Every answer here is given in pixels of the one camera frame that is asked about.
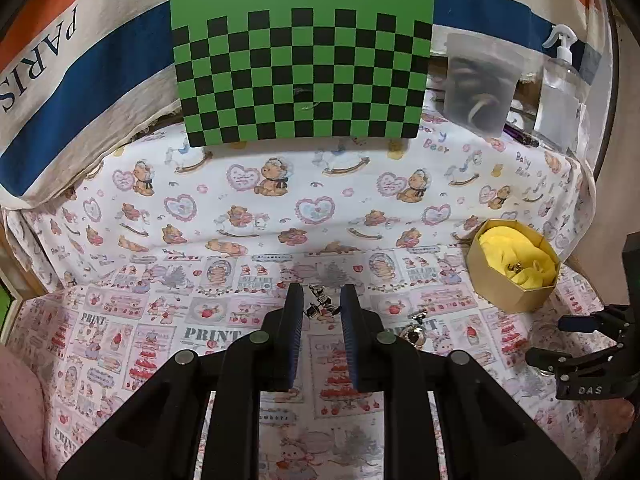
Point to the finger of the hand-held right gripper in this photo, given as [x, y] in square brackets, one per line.
[550, 357]
[580, 323]

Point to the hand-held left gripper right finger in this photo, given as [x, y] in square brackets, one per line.
[352, 345]

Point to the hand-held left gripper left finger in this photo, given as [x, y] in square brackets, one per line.
[295, 345]

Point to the silver earrings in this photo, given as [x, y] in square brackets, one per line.
[315, 305]

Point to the gold octagonal box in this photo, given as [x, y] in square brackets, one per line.
[505, 297]

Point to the small gold earring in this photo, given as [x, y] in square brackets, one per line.
[515, 267]

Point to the yellow cloth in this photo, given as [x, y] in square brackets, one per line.
[505, 245]

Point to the teddy bear printed cloth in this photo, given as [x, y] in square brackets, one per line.
[300, 195]

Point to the pink cake printed cloth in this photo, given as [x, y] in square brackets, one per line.
[125, 320]

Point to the purple pen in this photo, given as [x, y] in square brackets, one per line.
[520, 135]

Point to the clear spray bottle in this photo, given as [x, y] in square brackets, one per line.
[557, 95]

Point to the translucent plastic container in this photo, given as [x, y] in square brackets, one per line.
[482, 85]

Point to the green checkered tissue box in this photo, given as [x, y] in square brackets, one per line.
[300, 70]

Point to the pink textured cloth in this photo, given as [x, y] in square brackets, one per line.
[20, 410]

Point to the striped blanket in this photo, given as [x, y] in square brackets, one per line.
[100, 60]

